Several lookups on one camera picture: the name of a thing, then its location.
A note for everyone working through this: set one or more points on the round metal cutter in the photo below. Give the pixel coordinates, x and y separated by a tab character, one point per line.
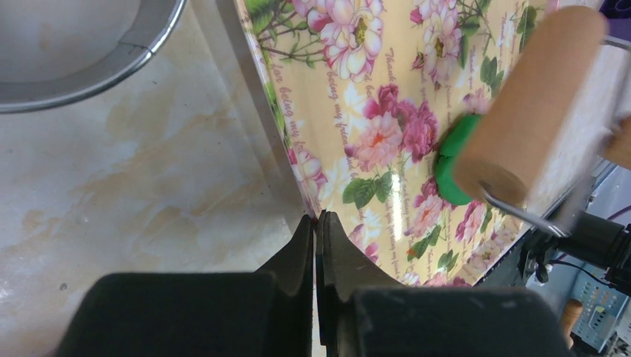
54	53

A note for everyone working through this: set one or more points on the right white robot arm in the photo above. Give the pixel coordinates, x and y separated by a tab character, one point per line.
599	242

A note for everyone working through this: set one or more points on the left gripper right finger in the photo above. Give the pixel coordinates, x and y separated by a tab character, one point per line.
362	311

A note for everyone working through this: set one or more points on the floral cutting board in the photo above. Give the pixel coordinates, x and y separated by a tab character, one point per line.
362	92

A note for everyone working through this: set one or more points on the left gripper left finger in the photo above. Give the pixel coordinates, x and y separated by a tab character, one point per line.
267	312

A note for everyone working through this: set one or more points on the green dough disc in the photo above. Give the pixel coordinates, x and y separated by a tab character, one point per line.
448	152

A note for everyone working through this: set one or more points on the wooden double-ended roller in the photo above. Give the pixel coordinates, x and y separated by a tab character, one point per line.
532	154

